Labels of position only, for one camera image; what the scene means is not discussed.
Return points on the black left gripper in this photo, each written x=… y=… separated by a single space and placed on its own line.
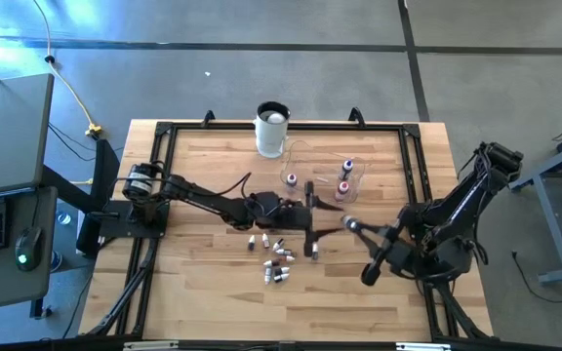
x=281 y=214

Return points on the clear plastic bin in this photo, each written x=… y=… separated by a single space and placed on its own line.
x=325 y=166

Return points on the white ball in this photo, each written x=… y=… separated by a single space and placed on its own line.
x=276 y=117

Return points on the large purple food coloring bottle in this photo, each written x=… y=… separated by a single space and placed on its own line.
x=291 y=179

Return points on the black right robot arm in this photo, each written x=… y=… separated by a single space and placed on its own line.
x=461 y=200

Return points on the large red food coloring bottle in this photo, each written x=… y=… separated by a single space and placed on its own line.
x=343 y=189

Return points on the black computer mouse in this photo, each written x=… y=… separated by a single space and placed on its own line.
x=28 y=248

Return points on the grey laptop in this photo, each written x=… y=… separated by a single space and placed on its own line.
x=8 y=131

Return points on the grey desk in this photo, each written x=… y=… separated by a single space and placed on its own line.
x=17 y=292

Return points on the grey metal table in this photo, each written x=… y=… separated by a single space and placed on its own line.
x=550 y=214

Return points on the black aluminium table frame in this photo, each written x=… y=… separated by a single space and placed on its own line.
x=339 y=126

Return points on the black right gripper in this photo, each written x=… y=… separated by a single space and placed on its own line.
x=398 y=256

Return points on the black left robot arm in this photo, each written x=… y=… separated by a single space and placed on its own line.
x=203 y=197

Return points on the silver metal bracket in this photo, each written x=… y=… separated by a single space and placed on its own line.
x=422 y=347
x=149 y=346

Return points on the large blue food coloring bottle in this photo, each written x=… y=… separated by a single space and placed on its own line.
x=345 y=169

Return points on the tall white cup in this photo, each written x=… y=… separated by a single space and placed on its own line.
x=271 y=141

